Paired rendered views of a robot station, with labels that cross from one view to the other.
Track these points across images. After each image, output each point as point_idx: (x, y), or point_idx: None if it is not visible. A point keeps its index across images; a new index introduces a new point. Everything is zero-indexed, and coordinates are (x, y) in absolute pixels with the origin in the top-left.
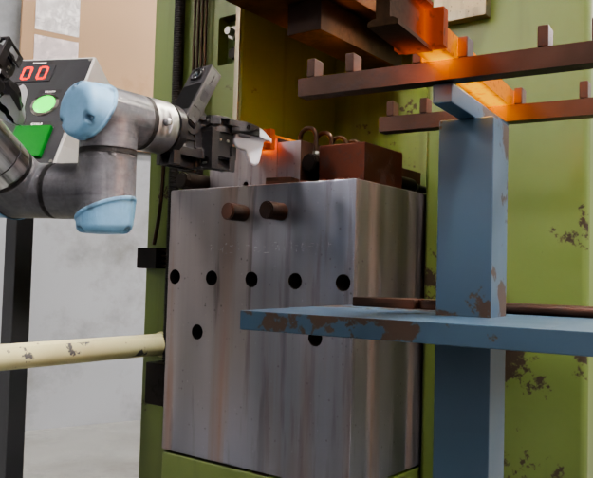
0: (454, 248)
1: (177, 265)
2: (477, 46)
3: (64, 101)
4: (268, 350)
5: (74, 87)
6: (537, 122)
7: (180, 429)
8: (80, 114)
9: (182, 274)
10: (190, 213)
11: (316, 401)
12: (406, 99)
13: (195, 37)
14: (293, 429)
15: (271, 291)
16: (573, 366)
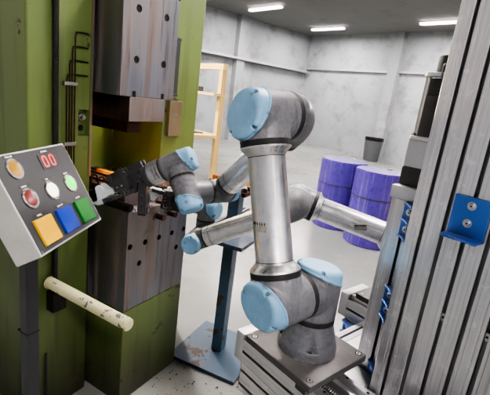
0: None
1: (131, 242)
2: (173, 143)
3: (215, 208)
4: (163, 256)
5: (219, 204)
6: None
7: (132, 299)
8: (220, 212)
9: (133, 244)
10: (136, 220)
11: (175, 264)
12: None
13: (63, 116)
14: (168, 275)
15: (165, 238)
16: None
